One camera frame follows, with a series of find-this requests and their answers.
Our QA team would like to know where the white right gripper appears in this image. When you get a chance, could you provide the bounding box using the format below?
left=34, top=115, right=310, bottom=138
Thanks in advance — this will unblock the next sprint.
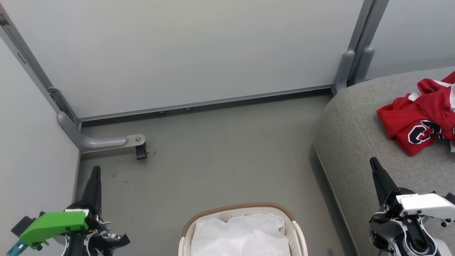
left=369, top=157, right=455, bottom=224

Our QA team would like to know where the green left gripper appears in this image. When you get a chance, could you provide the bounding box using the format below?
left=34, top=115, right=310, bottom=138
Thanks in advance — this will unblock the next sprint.
left=19, top=165, right=104, bottom=250

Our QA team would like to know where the red jersey with black lettering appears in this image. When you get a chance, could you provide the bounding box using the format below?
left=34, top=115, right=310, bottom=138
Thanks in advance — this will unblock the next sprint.
left=376, top=71, right=455, bottom=157

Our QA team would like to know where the white laundry basket brown rim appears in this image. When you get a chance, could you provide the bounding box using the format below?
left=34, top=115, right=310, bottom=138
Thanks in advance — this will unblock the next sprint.
left=178, top=202, right=309, bottom=256

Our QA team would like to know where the white cloth in basket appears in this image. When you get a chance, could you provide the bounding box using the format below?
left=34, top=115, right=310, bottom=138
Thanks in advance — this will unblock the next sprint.
left=190, top=213, right=293, bottom=256

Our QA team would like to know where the grey curved partition foot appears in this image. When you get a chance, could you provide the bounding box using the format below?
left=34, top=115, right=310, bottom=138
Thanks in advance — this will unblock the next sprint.
left=57, top=111, right=146, bottom=154

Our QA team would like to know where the grey fabric sofa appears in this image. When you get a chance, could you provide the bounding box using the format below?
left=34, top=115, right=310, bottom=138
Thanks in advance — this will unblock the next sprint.
left=312, top=66, right=455, bottom=256

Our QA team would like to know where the grey upright partition foot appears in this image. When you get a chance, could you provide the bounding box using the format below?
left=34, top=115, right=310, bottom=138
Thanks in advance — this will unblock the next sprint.
left=332, top=50, right=356, bottom=95
left=353, top=47, right=376, bottom=85

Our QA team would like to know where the teal left cable connector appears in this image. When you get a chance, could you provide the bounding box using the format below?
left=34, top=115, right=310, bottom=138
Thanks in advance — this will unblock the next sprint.
left=6, top=239, right=30, bottom=256

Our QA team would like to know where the grey partition corner post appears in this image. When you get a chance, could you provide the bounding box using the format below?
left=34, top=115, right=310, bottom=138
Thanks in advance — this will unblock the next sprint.
left=0, top=3, right=81, bottom=129

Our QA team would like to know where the grey partition bottom rail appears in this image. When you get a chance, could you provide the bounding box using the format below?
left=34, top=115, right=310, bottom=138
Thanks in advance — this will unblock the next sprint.
left=77, top=84, right=335, bottom=122

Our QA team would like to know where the grey double partition post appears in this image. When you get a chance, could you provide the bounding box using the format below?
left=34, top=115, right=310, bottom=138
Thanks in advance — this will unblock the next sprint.
left=347, top=0, right=390, bottom=86

